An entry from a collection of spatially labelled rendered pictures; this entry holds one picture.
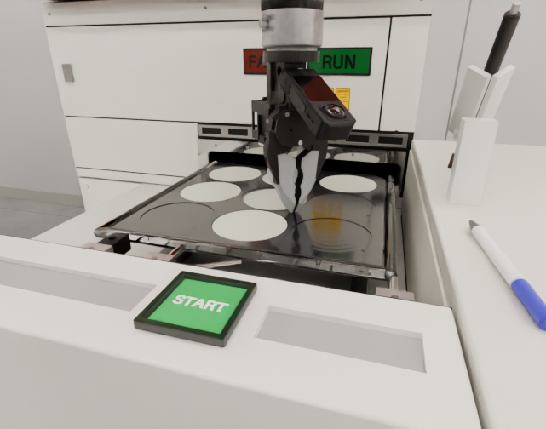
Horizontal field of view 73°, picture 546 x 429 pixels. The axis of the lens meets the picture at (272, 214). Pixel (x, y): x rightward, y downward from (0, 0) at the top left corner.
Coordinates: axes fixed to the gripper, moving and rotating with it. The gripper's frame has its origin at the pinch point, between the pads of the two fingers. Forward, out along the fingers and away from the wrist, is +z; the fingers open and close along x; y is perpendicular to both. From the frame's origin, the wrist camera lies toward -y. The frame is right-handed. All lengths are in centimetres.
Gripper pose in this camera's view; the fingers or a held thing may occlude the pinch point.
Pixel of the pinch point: (295, 205)
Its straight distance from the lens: 52.0
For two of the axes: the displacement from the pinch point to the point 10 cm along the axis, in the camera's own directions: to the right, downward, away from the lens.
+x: -9.0, 1.7, -3.9
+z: 0.0, 9.2, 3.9
